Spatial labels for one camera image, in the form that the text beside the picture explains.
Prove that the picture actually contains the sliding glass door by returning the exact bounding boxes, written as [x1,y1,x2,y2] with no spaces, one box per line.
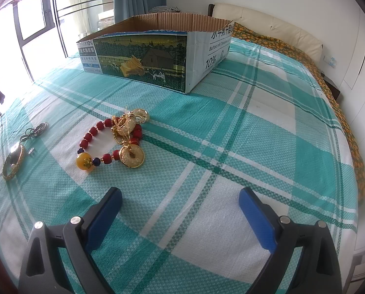
[49,0,116,59]

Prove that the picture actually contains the cream padded headboard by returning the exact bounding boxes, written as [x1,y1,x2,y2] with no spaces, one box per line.
[208,2,324,63]

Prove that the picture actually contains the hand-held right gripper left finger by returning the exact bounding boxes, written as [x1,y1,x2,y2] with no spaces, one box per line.
[19,187,123,294]

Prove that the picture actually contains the small wire rings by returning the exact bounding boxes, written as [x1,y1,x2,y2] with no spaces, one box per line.
[20,122,49,143]

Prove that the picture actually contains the black framed window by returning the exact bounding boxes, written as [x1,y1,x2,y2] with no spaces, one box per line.
[12,0,70,83]

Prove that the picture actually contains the dark wooden nightstand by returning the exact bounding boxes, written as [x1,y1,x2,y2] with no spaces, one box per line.
[322,75,342,103]

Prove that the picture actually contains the white wardrobe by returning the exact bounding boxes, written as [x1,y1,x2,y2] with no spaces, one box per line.
[320,0,365,252]

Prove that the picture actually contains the green checked tablecloth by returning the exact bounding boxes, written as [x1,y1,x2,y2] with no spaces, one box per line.
[0,37,364,294]

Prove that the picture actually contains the bedside clutter pile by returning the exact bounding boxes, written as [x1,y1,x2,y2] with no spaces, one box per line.
[149,5,183,14]

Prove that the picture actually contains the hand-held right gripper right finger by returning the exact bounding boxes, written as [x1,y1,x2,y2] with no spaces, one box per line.
[238,187,342,294]

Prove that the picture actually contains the gold bangle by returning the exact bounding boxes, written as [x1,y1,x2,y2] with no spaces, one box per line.
[2,143,25,181]

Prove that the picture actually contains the printed cardboard box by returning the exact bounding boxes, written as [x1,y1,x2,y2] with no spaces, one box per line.
[76,12,232,94]

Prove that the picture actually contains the red bead bracelet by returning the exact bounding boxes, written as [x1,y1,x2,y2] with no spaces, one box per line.
[76,116,143,173]

